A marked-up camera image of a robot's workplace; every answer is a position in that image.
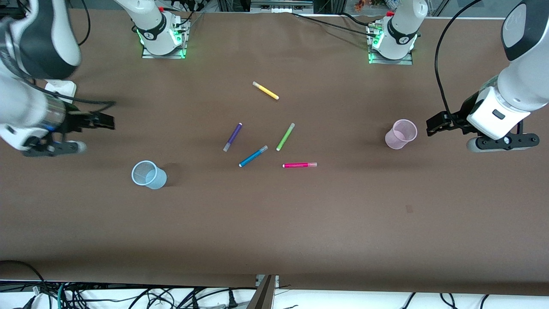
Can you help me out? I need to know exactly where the aluminium frame profile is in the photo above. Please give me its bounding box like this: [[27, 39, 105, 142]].
[[250, 0, 314, 14]]

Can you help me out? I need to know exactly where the translucent pink plastic cup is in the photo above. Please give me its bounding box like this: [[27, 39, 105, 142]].
[[385, 119, 418, 150]]

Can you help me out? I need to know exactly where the translucent blue plastic cup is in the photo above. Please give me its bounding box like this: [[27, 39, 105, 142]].
[[131, 160, 167, 190]]

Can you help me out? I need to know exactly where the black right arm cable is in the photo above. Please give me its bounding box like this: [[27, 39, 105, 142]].
[[26, 0, 117, 107]]

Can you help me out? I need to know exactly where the black looped floor cable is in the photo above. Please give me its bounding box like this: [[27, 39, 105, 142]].
[[0, 259, 46, 301]]

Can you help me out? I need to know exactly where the blue marker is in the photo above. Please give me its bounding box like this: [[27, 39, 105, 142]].
[[238, 145, 269, 168]]

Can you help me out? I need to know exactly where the black cable across table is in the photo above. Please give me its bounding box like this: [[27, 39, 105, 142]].
[[291, 12, 380, 37]]

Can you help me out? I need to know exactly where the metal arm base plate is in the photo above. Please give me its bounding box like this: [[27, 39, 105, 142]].
[[141, 17, 188, 60], [368, 24, 414, 66]]

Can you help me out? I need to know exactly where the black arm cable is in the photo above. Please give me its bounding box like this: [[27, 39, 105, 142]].
[[434, 0, 484, 117], [26, 0, 117, 107]]

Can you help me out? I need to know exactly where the metal table leg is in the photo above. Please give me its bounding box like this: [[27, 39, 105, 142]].
[[246, 275, 279, 309]]

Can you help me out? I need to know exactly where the brown table cover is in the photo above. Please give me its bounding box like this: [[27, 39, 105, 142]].
[[0, 8, 549, 297]]

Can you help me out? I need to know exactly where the green marker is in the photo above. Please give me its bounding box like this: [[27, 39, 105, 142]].
[[276, 123, 296, 151]]

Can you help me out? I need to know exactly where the white desk lamp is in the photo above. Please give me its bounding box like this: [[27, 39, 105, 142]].
[[45, 80, 77, 104]]

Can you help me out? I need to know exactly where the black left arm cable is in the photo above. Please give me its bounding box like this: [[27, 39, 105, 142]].
[[434, 0, 484, 117]]

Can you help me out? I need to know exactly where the yellow marker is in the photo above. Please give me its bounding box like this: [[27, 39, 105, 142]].
[[252, 81, 280, 100]]

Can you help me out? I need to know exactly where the purple marker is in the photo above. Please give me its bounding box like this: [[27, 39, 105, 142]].
[[223, 123, 243, 152]]

